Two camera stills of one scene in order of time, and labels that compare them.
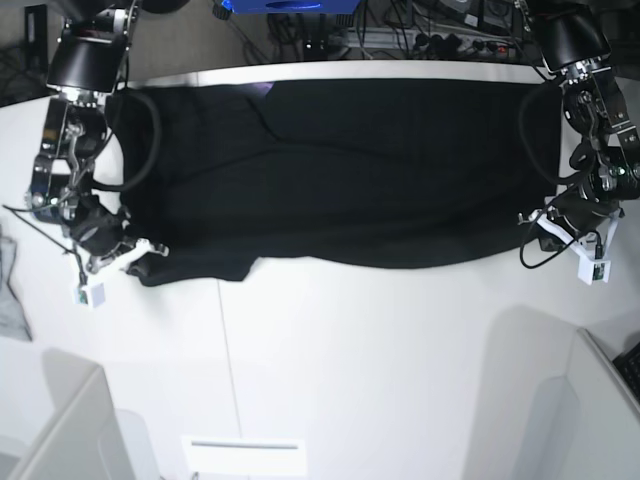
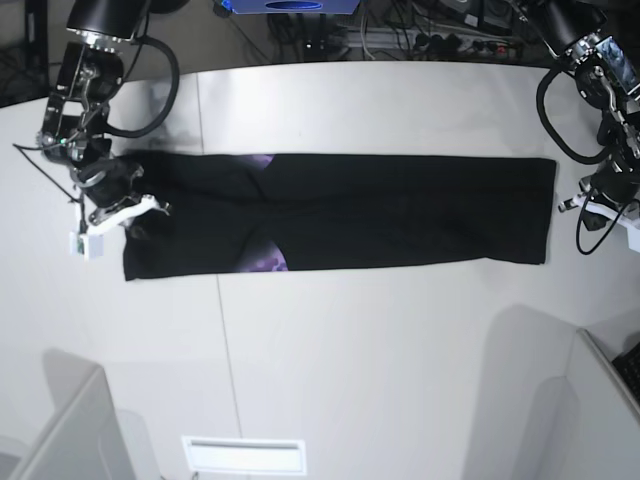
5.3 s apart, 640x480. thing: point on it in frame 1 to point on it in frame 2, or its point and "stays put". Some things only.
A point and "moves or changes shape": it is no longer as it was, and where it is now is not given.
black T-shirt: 334,173 moves or changes shape
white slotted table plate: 244,455 stays put
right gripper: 96,231 to 109,181
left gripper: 580,216 to 617,182
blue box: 294,7 stays put
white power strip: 434,41 stays put
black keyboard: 628,368 stays put
